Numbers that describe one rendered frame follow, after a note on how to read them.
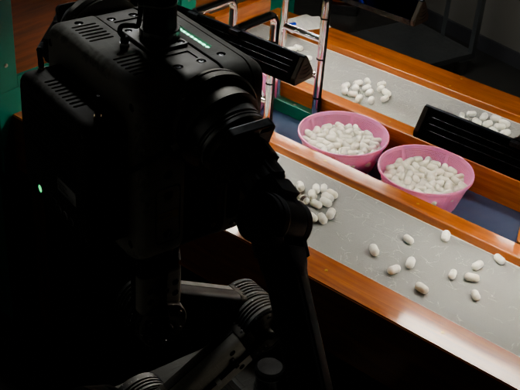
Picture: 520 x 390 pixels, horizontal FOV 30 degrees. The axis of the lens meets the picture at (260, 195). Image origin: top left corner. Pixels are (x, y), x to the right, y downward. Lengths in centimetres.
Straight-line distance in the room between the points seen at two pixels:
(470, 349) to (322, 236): 51
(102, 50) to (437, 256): 113
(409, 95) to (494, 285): 98
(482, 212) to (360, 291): 64
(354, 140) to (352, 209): 39
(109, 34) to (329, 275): 87
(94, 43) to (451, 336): 101
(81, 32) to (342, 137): 135
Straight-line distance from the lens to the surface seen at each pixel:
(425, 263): 239
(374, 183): 261
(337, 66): 329
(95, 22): 172
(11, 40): 280
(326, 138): 286
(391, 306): 220
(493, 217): 274
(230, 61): 159
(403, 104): 310
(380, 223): 250
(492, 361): 211
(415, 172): 273
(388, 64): 329
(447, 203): 266
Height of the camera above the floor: 212
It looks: 33 degrees down
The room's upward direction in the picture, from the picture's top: 4 degrees clockwise
